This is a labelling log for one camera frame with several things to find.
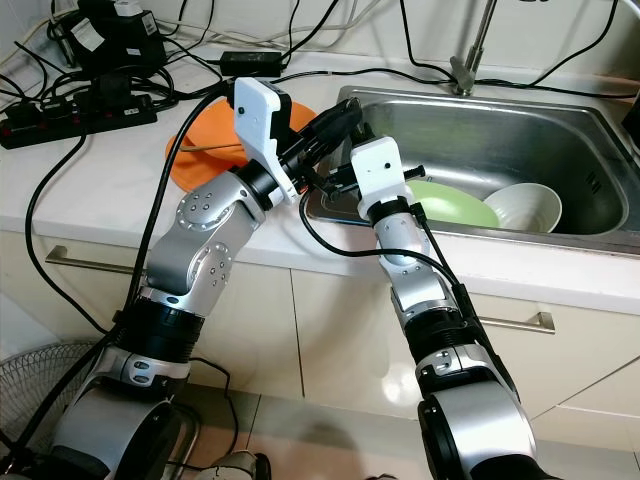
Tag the orange plastic plate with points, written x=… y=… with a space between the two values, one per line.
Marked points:
x=190 y=175

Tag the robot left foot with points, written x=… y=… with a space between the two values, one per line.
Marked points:
x=240 y=466

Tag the light green plate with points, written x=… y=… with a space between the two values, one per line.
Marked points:
x=450 y=205

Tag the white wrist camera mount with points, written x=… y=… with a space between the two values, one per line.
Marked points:
x=380 y=170
x=260 y=120

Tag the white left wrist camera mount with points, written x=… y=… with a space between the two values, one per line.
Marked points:
x=260 y=120

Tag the black charger unit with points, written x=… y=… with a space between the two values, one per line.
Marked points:
x=110 y=42

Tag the stainless steel sink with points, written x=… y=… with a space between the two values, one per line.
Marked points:
x=520 y=135

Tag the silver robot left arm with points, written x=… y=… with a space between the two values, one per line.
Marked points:
x=210 y=260

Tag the black power adapter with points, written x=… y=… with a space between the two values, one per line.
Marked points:
x=250 y=62

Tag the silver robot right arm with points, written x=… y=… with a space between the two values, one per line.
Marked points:
x=410 y=270

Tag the grey floor fan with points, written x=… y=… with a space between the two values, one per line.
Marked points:
x=40 y=400

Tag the black power strip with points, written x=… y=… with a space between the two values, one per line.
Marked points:
x=70 y=120

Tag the steel faucet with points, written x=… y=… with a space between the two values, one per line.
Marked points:
x=463 y=72

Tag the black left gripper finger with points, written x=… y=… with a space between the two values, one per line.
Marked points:
x=340 y=147
x=338 y=118

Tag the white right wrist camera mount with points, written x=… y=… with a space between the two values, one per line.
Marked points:
x=380 y=170

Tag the white ceramic bowl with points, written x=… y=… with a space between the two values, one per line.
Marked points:
x=525 y=207

